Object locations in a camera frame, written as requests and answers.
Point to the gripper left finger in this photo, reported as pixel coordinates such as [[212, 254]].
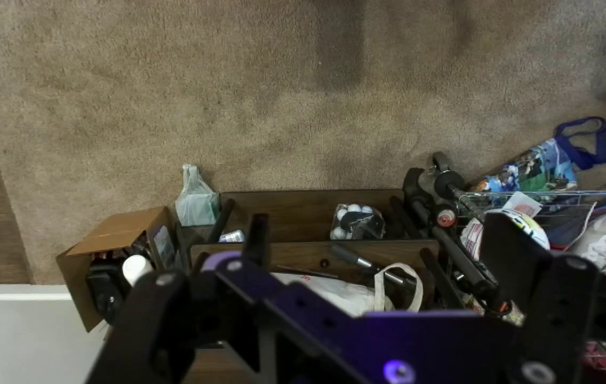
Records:
[[143, 325]]

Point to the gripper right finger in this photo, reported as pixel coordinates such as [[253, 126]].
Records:
[[559, 309]]

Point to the brown cardboard box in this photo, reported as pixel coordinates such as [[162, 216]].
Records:
[[116, 232]]

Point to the dark wooden shelf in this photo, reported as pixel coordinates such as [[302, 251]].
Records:
[[292, 216]]

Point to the black device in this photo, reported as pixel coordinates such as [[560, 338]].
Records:
[[103, 290]]

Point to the white bottle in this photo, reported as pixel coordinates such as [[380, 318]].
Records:
[[136, 268]]

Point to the white printed ball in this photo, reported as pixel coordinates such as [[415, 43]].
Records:
[[527, 224]]

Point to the small clear bottle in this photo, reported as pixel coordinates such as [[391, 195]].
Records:
[[233, 236]]

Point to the pale green plastic bag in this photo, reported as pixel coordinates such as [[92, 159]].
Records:
[[195, 205]]

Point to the blue printed tote bag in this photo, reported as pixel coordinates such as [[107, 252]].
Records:
[[543, 162]]

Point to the black tripod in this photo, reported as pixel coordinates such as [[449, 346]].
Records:
[[441, 186]]

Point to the white cloth bag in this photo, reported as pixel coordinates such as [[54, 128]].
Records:
[[335, 293]]

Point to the black and silver tool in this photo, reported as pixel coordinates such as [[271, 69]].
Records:
[[359, 260]]

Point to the bag of white balls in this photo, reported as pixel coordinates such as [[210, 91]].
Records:
[[356, 221]]

